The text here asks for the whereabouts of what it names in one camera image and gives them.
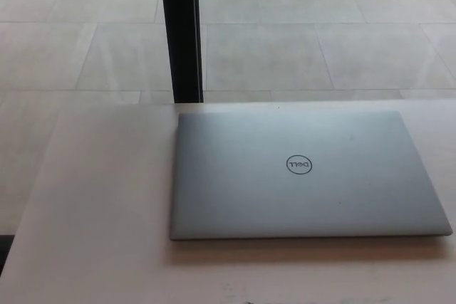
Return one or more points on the silver Dell laptop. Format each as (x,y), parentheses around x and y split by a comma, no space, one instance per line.
(303,183)

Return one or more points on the black vertical post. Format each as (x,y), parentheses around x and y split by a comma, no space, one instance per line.
(181,33)

